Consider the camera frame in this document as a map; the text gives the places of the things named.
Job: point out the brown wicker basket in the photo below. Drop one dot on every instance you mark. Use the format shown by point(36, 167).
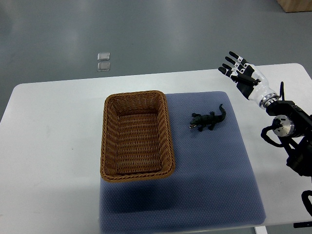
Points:
point(136, 137)

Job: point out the dark toy crocodile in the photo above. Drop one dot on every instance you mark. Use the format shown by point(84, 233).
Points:
point(210, 120)

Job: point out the blue textured mat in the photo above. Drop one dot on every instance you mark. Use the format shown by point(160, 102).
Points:
point(213, 185)

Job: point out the white table leg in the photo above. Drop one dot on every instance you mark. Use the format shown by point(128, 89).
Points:
point(260, 230)

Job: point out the upper floor outlet plate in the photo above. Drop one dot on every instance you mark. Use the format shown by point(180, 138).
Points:
point(103, 56)

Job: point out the black table control panel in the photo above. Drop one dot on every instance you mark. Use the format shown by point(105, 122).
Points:
point(302, 224)

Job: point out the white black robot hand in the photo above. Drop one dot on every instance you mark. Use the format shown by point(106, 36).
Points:
point(252, 84)

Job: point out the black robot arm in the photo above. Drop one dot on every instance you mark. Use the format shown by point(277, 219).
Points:
point(291, 129)

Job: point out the wooden box corner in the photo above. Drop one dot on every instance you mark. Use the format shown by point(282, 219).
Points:
point(294, 6)

